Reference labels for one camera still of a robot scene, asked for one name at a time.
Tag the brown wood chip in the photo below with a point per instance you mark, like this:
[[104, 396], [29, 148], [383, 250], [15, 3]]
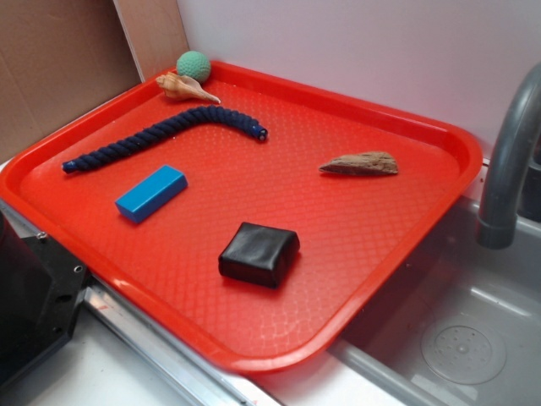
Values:
[[370, 163]]

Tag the red plastic tray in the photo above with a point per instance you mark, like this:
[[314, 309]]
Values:
[[354, 231]]

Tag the black leather pouch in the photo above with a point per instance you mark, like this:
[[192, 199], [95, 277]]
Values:
[[259, 255]]

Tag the blue rectangular block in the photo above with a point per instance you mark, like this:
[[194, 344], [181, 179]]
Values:
[[152, 193]]

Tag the tan conch seashell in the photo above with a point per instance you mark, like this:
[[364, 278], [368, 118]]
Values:
[[183, 88]]

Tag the green textured ball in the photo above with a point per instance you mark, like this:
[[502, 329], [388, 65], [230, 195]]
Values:
[[195, 65]]

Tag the grey curved faucet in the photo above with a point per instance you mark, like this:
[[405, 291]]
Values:
[[512, 184]]

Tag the grey plastic sink basin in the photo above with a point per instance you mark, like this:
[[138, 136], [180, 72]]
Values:
[[456, 324]]

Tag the brown cardboard panel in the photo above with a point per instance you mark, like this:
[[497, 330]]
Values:
[[62, 59]]

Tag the aluminium rail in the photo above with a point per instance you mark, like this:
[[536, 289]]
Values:
[[119, 357]]

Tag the black metal bracket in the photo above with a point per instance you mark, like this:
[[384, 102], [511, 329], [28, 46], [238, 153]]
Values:
[[42, 287]]

